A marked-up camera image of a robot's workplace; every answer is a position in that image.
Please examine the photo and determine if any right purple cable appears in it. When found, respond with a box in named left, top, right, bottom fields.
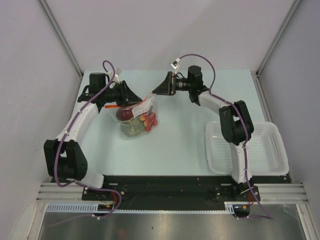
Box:
left=178, top=53, right=274, bottom=221

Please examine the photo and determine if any purple cable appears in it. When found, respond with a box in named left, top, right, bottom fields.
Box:
left=178, top=53, right=274, bottom=221
left=47, top=59, right=125, bottom=227

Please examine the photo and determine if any fake green melon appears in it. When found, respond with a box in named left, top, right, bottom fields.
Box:
left=120, top=118, right=145, bottom=137

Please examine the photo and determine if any left aluminium frame post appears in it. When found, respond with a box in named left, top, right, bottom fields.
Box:
left=36, top=0, right=84, bottom=78

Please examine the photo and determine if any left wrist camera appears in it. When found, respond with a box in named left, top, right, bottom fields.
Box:
left=114, top=68, right=122, bottom=78

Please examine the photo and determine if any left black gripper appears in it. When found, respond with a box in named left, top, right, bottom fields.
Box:
left=101, top=80, right=142, bottom=108

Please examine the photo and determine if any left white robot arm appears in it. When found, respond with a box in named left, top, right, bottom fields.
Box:
left=43, top=72, right=142, bottom=200

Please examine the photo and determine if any aluminium frame post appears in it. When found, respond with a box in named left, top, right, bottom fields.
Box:
left=36, top=0, right=84, bottom=78
left=255, top=0, right=304, bottom=76

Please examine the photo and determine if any white perforated plastic basket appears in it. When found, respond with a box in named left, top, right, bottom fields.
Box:
left=205, top=121, right=289, bottom=176

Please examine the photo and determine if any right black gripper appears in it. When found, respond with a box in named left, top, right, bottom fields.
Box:
left=153, top=71, right=193, bottom=97

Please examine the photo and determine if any right aluminium frame post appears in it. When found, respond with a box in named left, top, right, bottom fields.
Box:
left=255, top=0, right=304, bottom=76

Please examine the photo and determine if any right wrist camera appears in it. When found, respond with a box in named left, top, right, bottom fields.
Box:
left=170, top=58, right=180, bottom=71

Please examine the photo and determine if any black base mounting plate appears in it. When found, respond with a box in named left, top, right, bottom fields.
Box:
left=82, top=175, right=291, bottom=211

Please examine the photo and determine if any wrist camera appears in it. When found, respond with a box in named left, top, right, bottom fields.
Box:
left=170, top=58, right=180, bottom=71
left=114, top=68, right=122, bottom=78

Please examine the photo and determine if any fake red apple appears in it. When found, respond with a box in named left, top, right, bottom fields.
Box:
left=115, top=107, right=134, bottom=122

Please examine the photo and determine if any clear zip top bag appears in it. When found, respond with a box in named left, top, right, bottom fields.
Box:
left=104, top=93, right=159, bottom=138

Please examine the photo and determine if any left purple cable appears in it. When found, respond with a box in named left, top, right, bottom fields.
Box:
left=47, top=59, right=125, bottom=227

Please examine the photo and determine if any white slotted cable duct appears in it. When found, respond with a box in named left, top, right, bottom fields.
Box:
left=46, top=201, right=261, bottom=215

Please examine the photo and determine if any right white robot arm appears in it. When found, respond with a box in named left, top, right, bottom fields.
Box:
left=152, top=65, right=254, bottom=201

